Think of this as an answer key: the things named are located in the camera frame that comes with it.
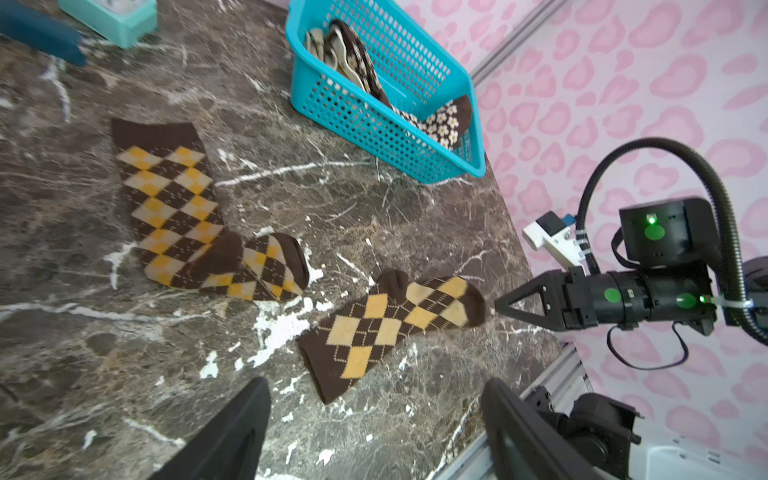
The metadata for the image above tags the brown cream striped sock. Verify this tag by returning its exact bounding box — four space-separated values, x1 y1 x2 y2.
305 28 347 77

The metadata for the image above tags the brown daisy pattern sock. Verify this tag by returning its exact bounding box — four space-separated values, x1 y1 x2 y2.
326 17 474 151

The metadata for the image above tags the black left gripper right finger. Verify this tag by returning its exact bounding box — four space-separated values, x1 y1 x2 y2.
481 378 599 480

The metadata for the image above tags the small mint alarm clock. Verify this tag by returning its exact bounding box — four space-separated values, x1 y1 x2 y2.
57 0 158 49

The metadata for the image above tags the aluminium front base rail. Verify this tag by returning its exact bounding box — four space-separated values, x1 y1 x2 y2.
434 344 597 479

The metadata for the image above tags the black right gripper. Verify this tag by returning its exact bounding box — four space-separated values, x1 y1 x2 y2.
494 266 717 336

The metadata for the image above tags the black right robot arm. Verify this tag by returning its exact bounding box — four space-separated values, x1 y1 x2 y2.
495 197 767 343

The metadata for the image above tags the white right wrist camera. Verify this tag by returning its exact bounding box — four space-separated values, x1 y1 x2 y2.
523 211 585 270

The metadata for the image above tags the teal plastic mesh basket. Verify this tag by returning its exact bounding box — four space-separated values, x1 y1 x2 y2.
285 1 486 184

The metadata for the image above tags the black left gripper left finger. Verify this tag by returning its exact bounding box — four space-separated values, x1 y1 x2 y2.
151 377 271 479

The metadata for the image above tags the dark teal stapler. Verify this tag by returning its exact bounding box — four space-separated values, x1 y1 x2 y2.
1 1 87 67

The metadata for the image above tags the brown yellow argyle sock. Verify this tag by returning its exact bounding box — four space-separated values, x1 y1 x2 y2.
111 119 310 302
298 270 486 405

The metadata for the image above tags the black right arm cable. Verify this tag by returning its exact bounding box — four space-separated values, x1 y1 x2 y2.
575 137 768 346

